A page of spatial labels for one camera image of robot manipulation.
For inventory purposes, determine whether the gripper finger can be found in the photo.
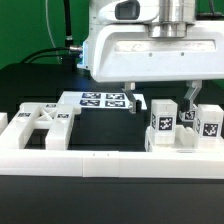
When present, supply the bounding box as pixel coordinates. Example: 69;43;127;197
122;82;142;114
181;80;202;112

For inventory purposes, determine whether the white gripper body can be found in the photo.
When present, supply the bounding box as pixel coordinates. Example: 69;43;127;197
87;0;224;82

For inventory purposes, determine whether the white chair seat part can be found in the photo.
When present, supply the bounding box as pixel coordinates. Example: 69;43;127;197
145;125;224;153

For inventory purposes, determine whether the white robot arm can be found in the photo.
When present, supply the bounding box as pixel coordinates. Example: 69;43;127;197
78;0;224;113

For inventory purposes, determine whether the white sheet with markers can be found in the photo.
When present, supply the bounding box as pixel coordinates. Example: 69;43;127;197
57;91;148;111

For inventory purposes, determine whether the white block left edge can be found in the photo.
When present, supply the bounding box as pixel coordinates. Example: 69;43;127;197
0;112;8;134

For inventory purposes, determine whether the white U-shaped obstacle fence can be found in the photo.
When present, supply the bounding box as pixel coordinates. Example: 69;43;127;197
0;147;224;179

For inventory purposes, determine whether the black hose upright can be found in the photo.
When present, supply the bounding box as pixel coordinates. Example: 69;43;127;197
63;0;73;47

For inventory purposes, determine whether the white chair back frame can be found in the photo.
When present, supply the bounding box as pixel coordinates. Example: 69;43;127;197
0;103;81;151

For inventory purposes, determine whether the thin grey cable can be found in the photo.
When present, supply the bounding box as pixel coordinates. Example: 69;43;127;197
45;0;63;65

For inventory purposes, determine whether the black cable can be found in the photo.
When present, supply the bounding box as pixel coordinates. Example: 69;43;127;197
19;45;84;64

